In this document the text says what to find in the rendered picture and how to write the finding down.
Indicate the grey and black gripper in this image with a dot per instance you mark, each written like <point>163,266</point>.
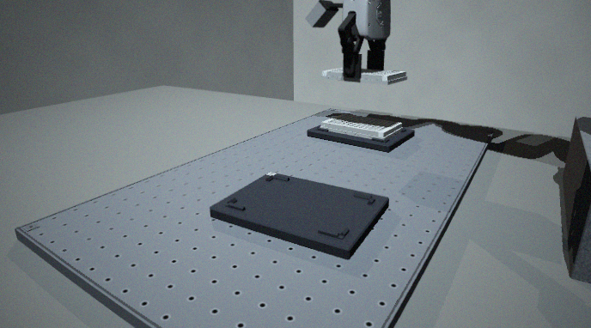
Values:
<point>372,18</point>

